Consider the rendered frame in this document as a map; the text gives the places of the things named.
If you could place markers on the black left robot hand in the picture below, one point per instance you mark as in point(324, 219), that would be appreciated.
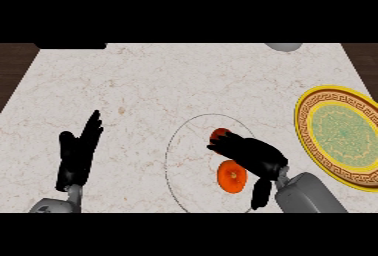
point(73, 156)

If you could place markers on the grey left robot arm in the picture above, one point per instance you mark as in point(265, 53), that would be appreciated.
point(56, 203)

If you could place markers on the orange squash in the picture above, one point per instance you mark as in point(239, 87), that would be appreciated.
point(230, 176)

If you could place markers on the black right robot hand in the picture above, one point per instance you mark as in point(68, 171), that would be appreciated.
point(251, 155)

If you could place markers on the grey rounded object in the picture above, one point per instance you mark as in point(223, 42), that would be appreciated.
point(283, 46)

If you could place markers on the yellow patterned plate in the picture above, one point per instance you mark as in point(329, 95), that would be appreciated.
point(341, 136)

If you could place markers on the round marble-pattern placemat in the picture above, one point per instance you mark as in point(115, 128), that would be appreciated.
point(189, 160)

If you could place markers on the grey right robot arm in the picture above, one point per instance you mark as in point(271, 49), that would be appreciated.
point(307, 195)

